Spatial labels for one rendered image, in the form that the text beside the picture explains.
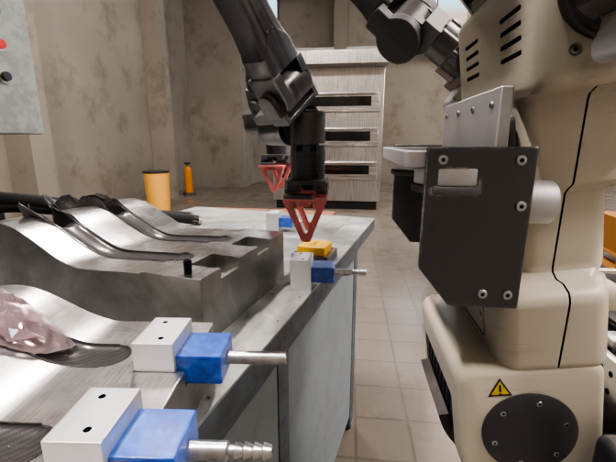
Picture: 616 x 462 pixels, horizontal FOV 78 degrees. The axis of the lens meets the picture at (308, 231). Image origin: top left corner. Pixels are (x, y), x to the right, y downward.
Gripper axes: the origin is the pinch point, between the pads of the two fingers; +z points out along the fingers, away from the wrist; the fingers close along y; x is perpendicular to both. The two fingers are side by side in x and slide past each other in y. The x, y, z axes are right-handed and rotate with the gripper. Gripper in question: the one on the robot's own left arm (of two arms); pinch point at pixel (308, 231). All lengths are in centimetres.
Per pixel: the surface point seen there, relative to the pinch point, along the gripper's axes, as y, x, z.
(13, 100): -39, -85, -26
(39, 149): -327, -320, -3
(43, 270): 16.1, -36.2, 2.5
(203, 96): -805, -305, -104
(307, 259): 2.4, 0.1, 4.5
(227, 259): 12.6, -10.5, 1.4
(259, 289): 7.2, -7.2, 8.1
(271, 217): -39.0, -13.7, 6.1
